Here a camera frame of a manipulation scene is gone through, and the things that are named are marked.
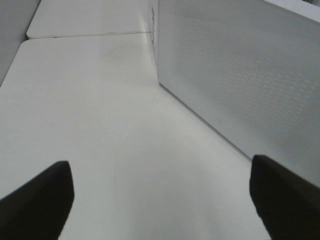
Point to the white microwave door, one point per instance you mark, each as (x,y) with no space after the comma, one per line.
(251,69)

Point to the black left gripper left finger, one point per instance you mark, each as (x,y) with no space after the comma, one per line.
(39,209)

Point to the white neighbouring table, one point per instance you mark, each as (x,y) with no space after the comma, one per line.
(78,18)

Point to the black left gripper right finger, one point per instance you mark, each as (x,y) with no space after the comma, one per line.
(287,204)

